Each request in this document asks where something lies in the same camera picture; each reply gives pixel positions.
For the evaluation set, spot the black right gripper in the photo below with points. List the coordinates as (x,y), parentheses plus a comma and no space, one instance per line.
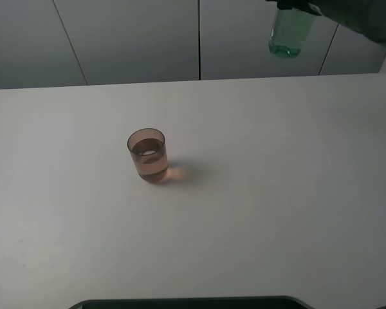
(366,17)

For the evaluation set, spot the green transparent water bottle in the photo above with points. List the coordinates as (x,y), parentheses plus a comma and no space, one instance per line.
(289,32)

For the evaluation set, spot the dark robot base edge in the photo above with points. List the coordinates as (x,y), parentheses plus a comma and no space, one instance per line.
(196,303)

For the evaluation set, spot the pink translucent plastic cup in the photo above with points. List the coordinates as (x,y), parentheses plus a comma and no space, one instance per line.
(148,151)

